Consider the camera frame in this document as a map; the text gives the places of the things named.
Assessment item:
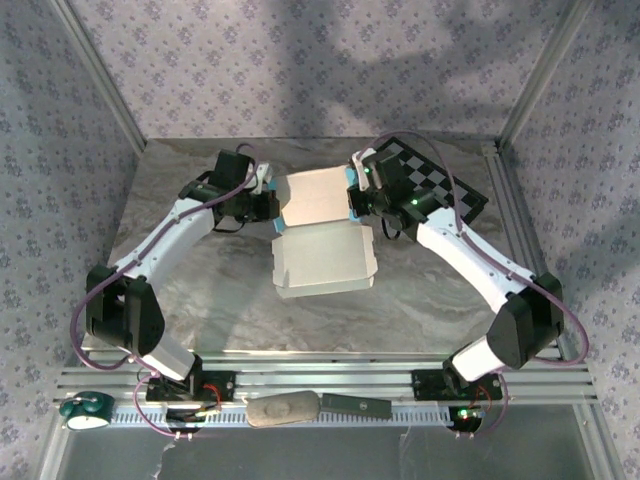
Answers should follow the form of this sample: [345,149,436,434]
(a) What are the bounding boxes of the blue and white paper box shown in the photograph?
[269,166,376,300]

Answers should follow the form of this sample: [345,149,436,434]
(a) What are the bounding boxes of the black white checkerboard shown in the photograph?
[377,136,490,227]

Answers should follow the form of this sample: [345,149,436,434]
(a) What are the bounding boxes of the aluminium side rails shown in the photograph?
[482,139,566,361]

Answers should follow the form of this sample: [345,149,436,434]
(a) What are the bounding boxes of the aluminium front rails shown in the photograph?
[54,349,599,406]

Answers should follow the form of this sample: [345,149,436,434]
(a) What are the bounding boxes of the black flat bar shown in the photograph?
[319,393,392,420]

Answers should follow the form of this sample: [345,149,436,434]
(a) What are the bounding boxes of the green white tape dispenser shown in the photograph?
[58,390,117,431]

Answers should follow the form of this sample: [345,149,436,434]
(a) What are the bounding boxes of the aluminium frame post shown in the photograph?
[49,0,149,159]
[497,0,596,149]

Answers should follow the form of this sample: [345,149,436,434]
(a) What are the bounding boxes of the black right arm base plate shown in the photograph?
[412,369,504,401]

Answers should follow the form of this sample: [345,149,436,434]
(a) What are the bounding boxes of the white slotted cable duct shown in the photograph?
[107,402,456,429]

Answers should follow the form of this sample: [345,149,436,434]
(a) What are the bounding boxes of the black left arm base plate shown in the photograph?
[145,370,237,402]

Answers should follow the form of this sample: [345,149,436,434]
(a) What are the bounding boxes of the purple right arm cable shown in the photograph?
[362,130,591,441]

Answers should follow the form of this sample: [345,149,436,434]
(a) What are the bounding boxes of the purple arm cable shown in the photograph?
[69,143,261,441]
[362,130,591,441]

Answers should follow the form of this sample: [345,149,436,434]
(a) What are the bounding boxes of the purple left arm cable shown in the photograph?
[69,143,261,441]

